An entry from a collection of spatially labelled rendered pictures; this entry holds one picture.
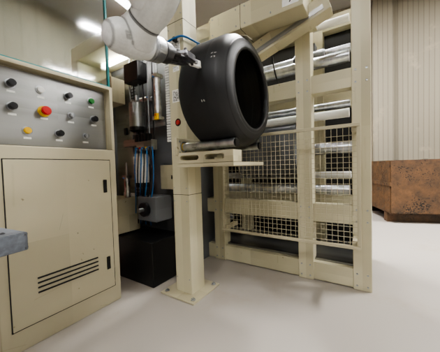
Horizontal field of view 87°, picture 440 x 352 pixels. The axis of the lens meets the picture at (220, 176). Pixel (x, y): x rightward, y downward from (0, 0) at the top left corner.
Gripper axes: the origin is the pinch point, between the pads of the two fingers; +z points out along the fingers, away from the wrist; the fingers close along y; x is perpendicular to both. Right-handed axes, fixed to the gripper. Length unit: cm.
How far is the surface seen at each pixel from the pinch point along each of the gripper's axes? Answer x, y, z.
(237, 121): 26.2, -11.5, 12.4
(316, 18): -29, -38, 70
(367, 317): 130, -63, 36
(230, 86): 11.1, -12.0, 8.5
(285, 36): -24, -21, 68
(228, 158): 43.4, -6.8, 8.5
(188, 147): 36.1, 19.2, 11.8
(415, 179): 107, -112, 279
